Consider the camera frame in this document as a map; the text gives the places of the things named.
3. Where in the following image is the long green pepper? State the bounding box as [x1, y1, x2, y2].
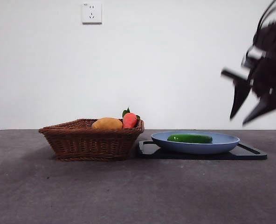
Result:
[167, 133, 213, 144]

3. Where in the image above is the black tray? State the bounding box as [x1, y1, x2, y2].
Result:
[138, 140, 268, 161]

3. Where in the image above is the pale blue plate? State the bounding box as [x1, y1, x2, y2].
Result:
[151, 131, 241, 155]

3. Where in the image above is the orange carrot with green leaves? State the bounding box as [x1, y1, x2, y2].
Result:
[122, 107, 141, 129]

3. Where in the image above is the yellow-brown potato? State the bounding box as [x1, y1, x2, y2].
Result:
[91, 117, 124, 130]

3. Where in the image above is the brown wicker basket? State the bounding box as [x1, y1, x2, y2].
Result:
[38, 118, 145, 162]

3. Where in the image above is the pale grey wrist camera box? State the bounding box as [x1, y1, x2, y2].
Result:
[241, 45, 268, 70]

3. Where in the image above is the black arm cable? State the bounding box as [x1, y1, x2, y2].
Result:
[256, 0, 276, 32]

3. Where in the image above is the white wall socket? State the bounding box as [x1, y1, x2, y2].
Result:
[82, 2, 103, 25]

